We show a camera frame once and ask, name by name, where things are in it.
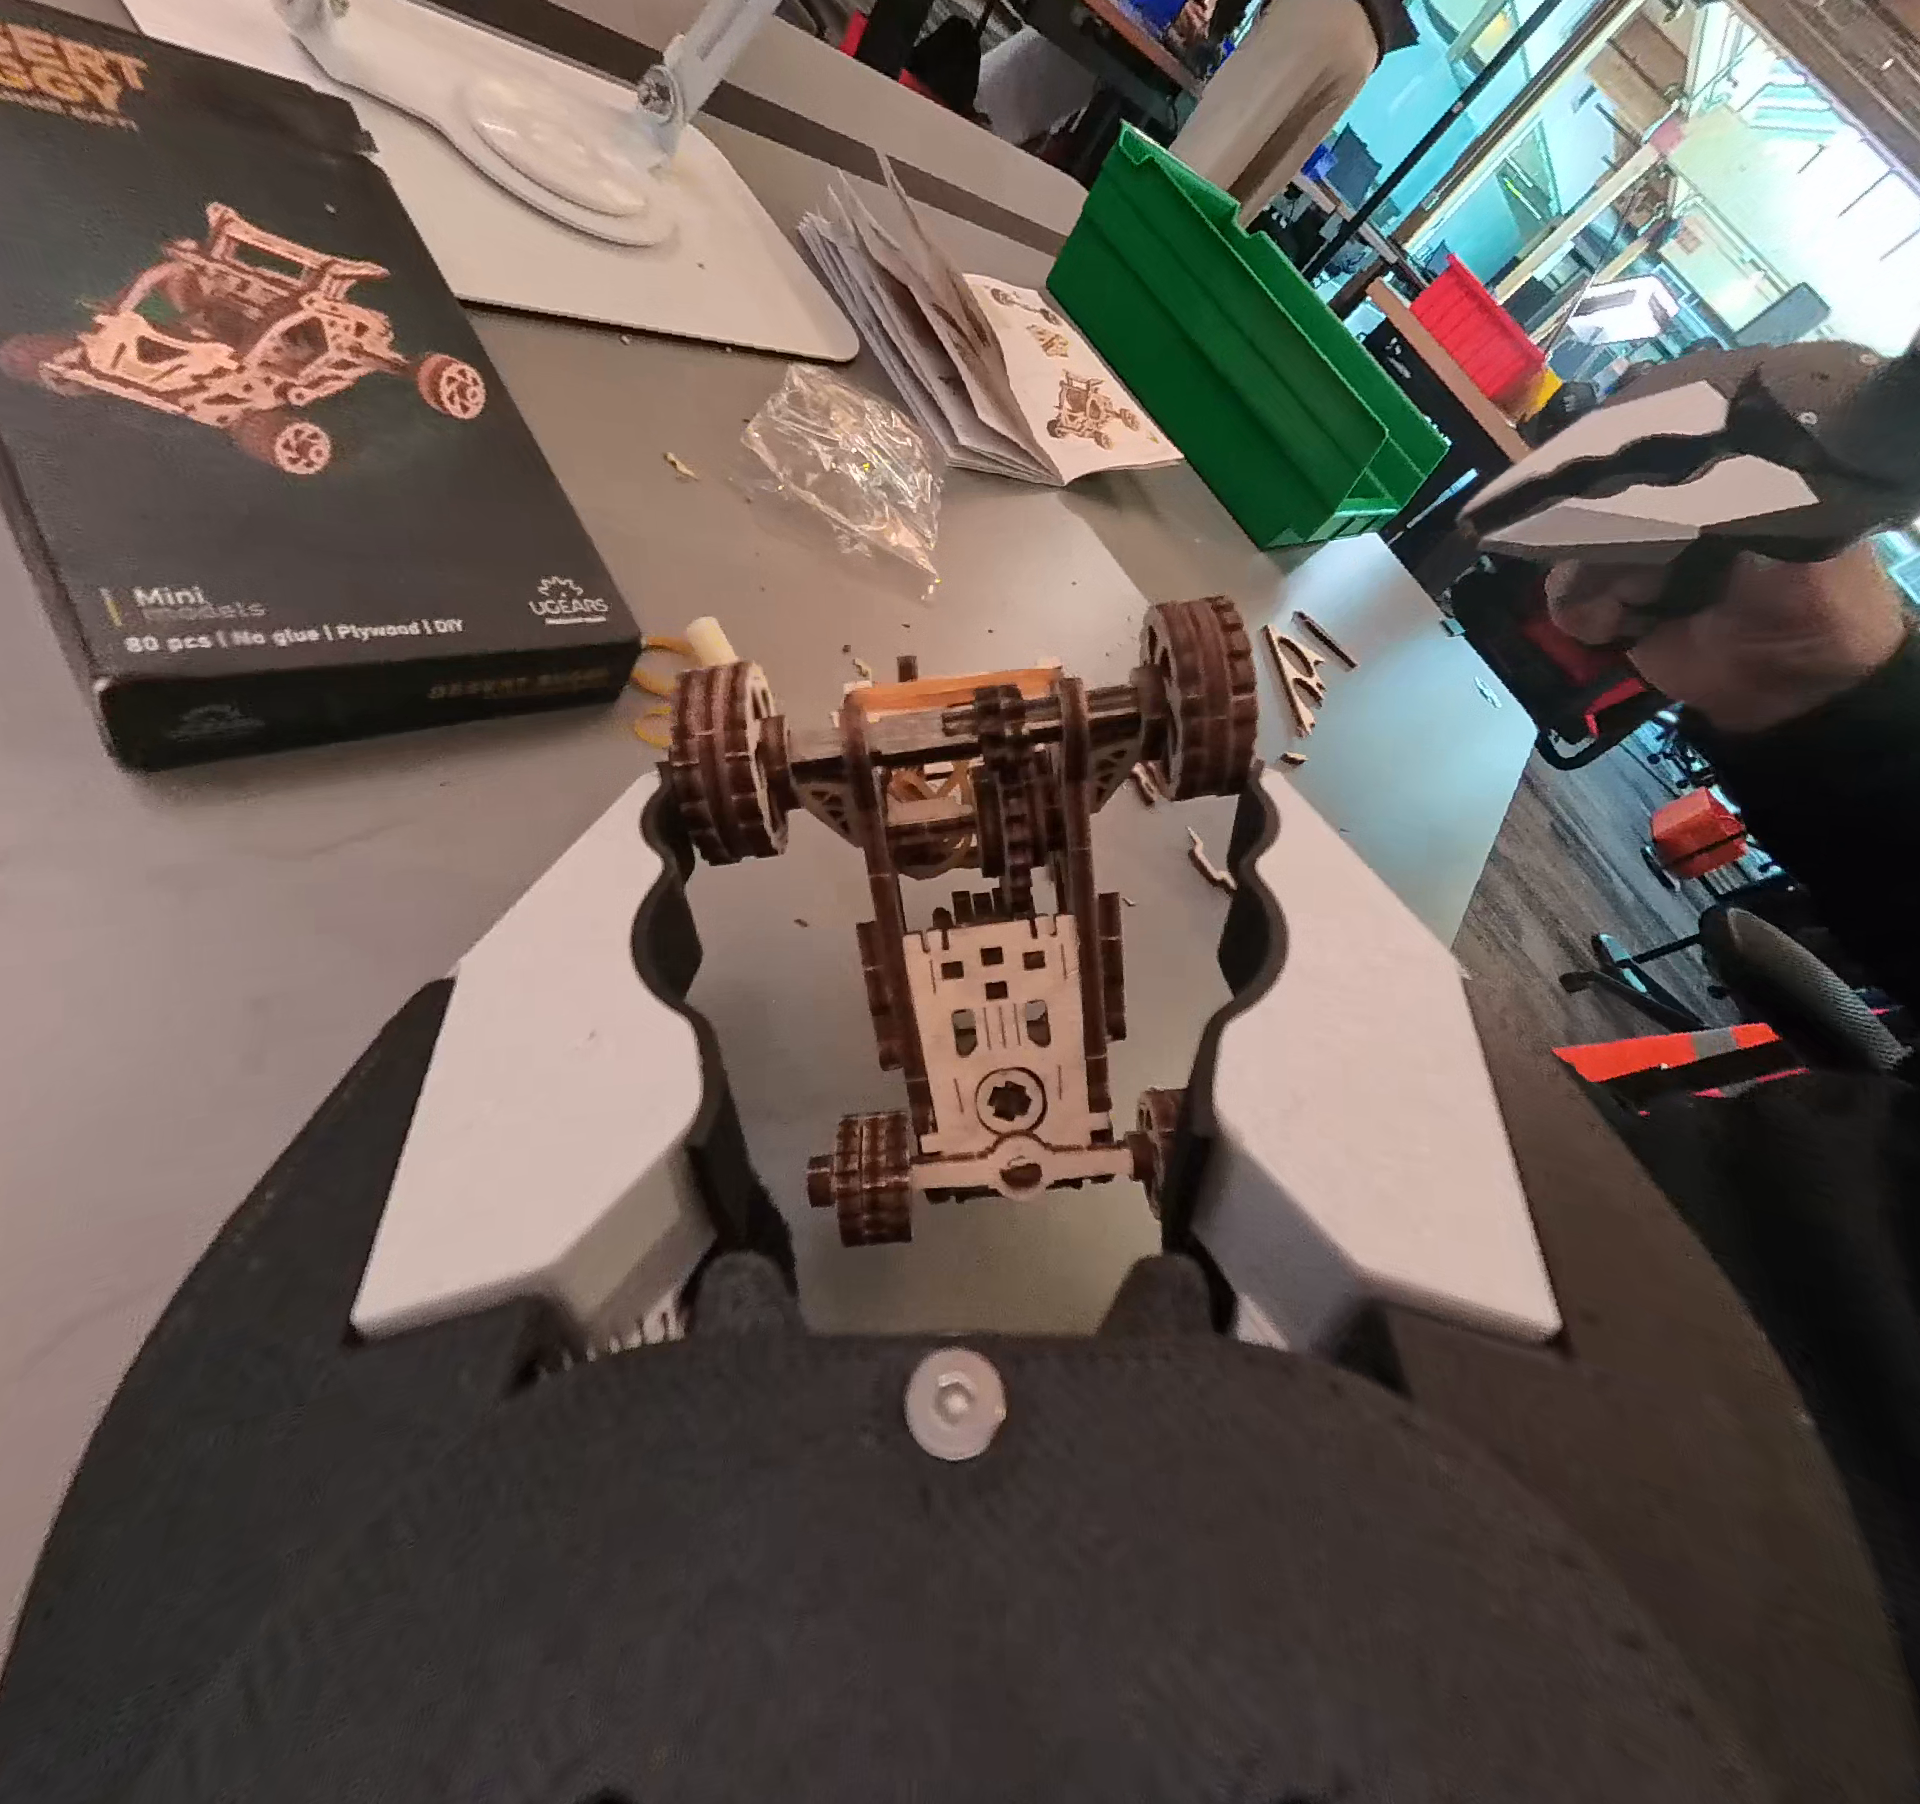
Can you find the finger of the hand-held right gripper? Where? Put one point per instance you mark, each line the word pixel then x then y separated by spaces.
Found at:
pixel 1634 425
pixel 1723 501

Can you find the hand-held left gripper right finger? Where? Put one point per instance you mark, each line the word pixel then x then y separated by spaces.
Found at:
pixel 1353 1087

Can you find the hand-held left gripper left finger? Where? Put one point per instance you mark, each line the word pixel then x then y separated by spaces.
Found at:
pixel 543 1087

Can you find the wooden buggy model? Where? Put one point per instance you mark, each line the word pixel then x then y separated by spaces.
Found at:
pixel 991 996

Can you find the person's right forearm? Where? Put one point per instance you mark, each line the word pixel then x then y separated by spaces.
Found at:
pixel 1832 812

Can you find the black model kit box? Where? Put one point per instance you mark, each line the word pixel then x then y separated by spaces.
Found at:
pixel 301 485

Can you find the person's right hand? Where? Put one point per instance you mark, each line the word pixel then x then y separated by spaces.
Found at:
pixel 1786 631

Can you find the red plastic bin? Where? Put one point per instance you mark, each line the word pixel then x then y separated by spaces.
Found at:
pixel 1481 324

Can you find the black and red office chair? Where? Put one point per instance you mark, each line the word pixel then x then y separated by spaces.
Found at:
pixel 1561 660

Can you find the orange traffic cone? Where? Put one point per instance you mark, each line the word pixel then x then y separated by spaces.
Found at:
pixel 1651 1055

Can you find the orange rubber band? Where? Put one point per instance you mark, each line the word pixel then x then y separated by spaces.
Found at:
pixel 644 679

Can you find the flat wooden triangular part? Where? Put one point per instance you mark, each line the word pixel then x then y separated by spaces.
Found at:
pixel 1279 647

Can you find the green plastic bin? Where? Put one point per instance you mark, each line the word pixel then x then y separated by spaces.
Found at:
pixel 1199 307

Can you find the pale wax cylinder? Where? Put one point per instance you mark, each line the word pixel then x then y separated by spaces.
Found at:
pixel 710 637

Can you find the person's black clothing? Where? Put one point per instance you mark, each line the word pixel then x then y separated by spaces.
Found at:
pixel 1800 1305

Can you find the white instruction booklet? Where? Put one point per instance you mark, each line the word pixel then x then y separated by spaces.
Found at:
pixel 1048 380

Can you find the clear plastic bag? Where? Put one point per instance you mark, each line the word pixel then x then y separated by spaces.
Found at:
pixel 840 460

